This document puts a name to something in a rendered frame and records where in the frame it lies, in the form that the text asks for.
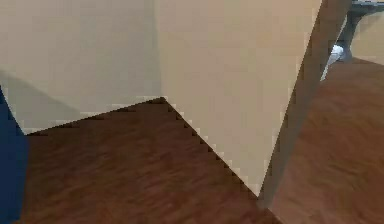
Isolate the dark blue furniture block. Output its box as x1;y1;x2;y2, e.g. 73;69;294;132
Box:
0;85;30;224

